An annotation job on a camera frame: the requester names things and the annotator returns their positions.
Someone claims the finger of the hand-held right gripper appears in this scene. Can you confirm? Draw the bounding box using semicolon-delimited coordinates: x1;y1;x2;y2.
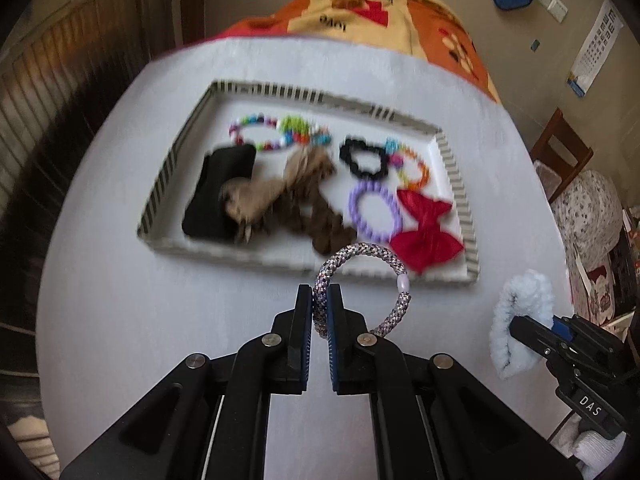
508;315;557;357
552;316;577;342

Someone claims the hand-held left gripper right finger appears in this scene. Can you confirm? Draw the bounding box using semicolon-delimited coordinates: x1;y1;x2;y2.
327;283;583;480

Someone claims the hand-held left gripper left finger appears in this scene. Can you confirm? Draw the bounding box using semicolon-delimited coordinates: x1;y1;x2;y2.
60;284;315;480

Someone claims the light blue fluffy scrunchie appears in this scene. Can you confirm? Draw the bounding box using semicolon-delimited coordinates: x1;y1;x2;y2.
489;268;555;380

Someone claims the braided glitter hair tie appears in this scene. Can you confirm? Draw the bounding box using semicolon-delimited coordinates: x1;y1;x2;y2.
312;242;414;339

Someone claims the brown scrunchie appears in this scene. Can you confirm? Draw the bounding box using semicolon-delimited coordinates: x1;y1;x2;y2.
272;151;359;257

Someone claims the purple bead bracelet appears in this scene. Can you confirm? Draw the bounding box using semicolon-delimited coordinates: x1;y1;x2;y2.
348;179;404;241

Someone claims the beige ribbon bow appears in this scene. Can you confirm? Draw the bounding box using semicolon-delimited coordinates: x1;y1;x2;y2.
219;152;323;247

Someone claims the orange bead bracelet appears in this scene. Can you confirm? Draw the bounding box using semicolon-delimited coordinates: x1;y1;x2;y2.
384;138;431;189

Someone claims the black scrunchie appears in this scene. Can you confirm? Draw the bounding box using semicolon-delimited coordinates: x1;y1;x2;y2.
339;134;394;181

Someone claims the striped shallow cardboard tray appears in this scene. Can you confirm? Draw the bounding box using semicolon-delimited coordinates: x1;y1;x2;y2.
136;78;481;289

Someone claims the multicoloured round bead bracelet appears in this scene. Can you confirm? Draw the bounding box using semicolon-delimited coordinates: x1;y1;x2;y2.
228;113;282;154

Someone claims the person's right hand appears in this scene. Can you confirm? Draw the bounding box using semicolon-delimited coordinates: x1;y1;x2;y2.
574;429;625;480

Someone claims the floral cushion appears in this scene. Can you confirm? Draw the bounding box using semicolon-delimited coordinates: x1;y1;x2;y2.
549;169;624;272

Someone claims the red satin bow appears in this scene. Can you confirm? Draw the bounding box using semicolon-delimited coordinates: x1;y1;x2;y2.
388;188;466;276

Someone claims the black folded cloth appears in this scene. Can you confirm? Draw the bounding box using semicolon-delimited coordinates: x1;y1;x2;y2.
180;143;258;242

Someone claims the wooden chair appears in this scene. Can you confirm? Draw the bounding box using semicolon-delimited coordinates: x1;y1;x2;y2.
530;107;595;204

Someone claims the eye chart poster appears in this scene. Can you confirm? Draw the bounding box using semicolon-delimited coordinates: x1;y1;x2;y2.
566;0;624;99

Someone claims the orange printed blanket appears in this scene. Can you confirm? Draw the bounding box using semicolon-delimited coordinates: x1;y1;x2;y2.
206;0;503;106

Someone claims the white wall switch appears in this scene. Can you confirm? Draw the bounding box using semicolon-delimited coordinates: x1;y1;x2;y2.
536;0;569;24

